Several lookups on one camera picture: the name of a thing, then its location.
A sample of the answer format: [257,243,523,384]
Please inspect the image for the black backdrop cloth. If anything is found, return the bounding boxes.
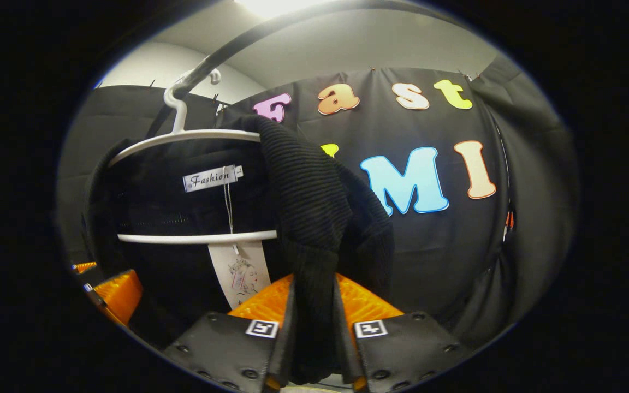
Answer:
[57,53,581,351]

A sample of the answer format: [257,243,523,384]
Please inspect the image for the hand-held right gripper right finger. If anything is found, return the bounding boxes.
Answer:
[333,274,477,393]

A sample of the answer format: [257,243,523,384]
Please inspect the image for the white plastic clothes hanger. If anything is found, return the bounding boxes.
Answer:
[108,68,280,245]

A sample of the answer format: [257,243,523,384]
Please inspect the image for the large ceiling light panel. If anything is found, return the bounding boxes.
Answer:
[234,0,337,19]

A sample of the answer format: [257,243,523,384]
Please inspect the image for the black metal clothes rack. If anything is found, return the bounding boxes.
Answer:
[145,0,457,138]

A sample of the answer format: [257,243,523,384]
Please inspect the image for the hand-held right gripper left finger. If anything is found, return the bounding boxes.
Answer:
[162,274,296,393]

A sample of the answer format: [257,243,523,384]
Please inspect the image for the black knit garment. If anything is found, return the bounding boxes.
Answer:
[82,114,397,386]

